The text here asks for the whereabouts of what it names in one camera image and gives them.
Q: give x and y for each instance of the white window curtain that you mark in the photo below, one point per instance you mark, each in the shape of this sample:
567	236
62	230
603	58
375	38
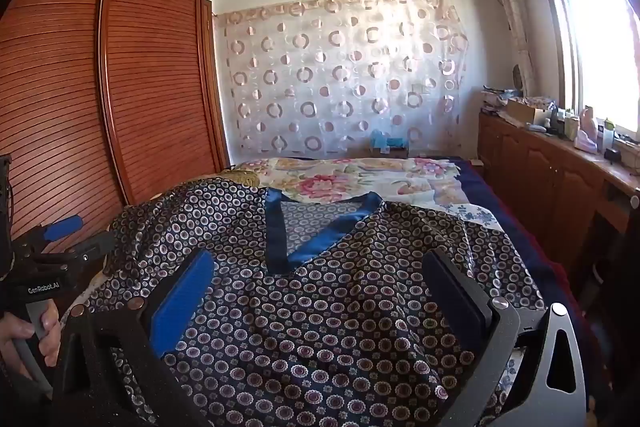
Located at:
510	7

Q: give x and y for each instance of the sheer circle-patterned curtain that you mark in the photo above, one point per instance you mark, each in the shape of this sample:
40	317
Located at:
325	82

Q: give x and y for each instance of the teal plastic toy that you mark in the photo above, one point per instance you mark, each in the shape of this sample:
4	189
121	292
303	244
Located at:
382	142

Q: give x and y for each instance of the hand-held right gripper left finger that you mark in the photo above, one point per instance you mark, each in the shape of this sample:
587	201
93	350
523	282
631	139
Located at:
182	302

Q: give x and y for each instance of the navy circle-patterned satin shirt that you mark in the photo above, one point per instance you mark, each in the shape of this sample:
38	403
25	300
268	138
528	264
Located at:
325	307

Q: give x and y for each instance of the bright window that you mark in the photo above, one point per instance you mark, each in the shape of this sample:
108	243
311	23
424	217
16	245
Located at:
600	47

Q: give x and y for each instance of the yellow pillow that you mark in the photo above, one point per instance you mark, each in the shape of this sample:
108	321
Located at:
242	178

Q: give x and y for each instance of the wooden slatted wardrobe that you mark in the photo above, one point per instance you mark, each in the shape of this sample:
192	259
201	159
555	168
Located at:
150	82

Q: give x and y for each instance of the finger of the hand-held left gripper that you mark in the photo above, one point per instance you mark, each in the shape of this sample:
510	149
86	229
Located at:
92	248
62	228

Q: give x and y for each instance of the cardboard box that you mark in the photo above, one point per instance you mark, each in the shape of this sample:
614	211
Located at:
525	111

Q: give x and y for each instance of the wooden sideboard cabinet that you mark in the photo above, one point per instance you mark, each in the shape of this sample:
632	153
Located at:
540	172

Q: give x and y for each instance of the white blue-floral quilt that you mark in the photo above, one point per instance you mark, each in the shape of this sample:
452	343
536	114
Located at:
480	217

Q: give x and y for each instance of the person's left hand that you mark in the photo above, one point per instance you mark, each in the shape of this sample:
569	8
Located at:
15	337

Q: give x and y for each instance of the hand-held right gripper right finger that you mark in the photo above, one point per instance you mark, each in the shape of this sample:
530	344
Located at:
455	302

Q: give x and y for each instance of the pink floral bedsheet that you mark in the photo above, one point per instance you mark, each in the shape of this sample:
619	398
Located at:
350	179

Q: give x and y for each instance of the pink figurine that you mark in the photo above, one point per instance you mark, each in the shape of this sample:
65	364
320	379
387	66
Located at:
586	132

